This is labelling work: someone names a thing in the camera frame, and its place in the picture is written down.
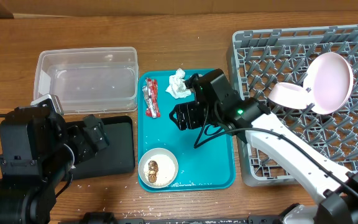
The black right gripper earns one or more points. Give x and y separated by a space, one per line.
186 112

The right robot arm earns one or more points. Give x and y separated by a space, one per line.
334 188

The grey dish rack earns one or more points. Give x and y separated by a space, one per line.
258 59

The pink bowl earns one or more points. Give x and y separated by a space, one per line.
289 95

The grey bowl with rice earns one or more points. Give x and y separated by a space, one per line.
158 168

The teal plastic tray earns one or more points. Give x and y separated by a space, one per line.
209 167

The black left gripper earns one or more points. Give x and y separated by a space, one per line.
85 147

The white tissue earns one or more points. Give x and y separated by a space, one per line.
177 87

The large white plate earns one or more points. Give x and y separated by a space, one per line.
328 83

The brown food piece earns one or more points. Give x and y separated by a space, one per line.
153 169

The red foil wrapper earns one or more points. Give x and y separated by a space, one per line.
150 91

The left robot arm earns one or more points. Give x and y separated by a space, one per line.
38 151

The clear plastic bin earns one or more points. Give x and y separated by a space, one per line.
89 80

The black plastic bin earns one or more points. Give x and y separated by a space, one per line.
118 158

